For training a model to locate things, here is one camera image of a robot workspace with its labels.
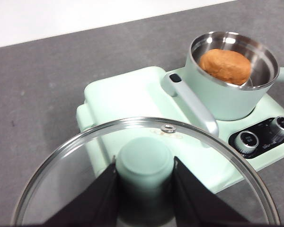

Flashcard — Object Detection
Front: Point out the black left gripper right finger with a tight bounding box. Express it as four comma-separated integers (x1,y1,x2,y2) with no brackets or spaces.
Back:
172,156,251,227

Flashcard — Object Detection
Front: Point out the glass lid with mint knob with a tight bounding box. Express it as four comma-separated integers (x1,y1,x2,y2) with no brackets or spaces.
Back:
13,117,281,227

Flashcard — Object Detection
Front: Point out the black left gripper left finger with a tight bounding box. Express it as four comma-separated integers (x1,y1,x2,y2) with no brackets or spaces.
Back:
41,156,120,227

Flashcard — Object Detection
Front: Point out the silver control knob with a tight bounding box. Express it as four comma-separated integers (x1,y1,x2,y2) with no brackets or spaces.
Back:
235,131,259,154
272,116,284,138

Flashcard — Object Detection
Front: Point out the mint green breakfast machine base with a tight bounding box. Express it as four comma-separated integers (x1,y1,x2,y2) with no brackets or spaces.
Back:
75,67,284,194

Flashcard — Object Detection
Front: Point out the mint green griddle cover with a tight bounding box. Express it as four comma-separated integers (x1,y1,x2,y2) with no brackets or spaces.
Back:
84,66,243,194

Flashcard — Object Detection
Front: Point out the brown potato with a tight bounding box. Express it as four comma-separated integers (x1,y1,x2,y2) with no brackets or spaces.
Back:
199,48,252,86

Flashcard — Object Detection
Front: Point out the mint green steamer pot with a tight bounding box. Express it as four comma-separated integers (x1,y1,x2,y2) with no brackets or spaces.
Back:
183,31,284,121

